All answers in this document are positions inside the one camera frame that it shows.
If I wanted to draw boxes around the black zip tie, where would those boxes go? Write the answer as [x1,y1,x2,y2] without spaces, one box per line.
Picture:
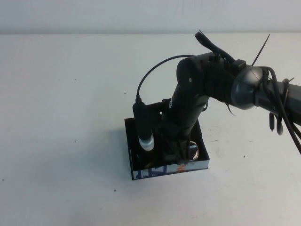
[251,34,271,67]
[225,103,238,118]

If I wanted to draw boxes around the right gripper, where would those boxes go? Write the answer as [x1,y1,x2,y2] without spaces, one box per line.
[155,98,197,165]

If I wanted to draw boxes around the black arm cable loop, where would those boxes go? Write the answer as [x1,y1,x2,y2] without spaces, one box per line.
[264,67,301,151]

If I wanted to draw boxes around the black frame glasses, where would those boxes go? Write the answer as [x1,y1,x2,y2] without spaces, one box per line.
[136,140,201,165]

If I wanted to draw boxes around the thin black camera cable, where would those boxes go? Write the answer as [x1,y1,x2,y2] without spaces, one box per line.
[135,54,197,104]

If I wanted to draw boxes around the black cable bundle with plug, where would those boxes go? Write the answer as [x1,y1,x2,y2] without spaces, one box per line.
[194,29,247,70]

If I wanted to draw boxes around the black open glasses case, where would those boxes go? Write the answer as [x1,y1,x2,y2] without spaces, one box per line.
[124,117,209,181]

